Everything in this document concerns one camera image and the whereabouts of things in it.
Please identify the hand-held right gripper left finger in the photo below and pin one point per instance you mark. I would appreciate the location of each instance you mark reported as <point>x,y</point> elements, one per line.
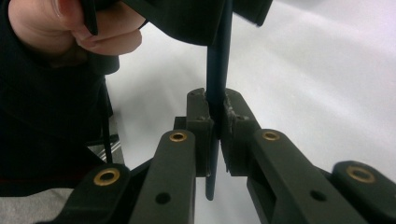
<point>174,174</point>

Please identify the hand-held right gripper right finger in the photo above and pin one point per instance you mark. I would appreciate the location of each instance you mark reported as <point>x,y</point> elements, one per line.
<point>274,174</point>

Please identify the white table mat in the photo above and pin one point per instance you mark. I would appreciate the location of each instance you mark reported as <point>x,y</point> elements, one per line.
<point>311,93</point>

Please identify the dark pencil with orange end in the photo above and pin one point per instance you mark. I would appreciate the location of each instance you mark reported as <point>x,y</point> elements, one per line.
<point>218,68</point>

